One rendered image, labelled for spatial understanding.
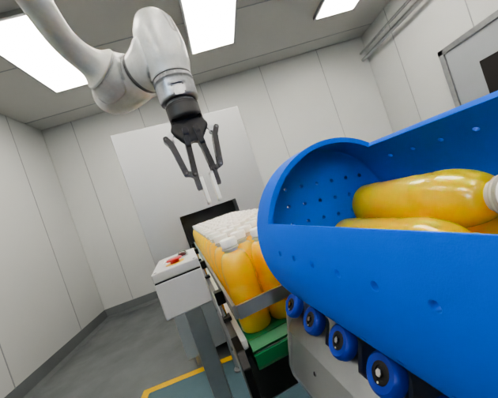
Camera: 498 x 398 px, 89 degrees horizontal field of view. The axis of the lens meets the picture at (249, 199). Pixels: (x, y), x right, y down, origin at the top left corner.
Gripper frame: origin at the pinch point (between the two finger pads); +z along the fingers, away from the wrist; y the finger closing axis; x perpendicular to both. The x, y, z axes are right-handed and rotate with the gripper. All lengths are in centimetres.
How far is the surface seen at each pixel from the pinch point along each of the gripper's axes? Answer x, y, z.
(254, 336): -4.4, -2.0, 33.5
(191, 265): -2.1, -9.5, 14.7
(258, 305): -5.1, 0.9, 27.4
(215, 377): 5.6, -13.0, 43.4
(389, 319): -43.8, 2.6, 15.2
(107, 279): 432, -159, 64
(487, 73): 152, 380, -40
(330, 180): -17.0, 19.4, 6.8
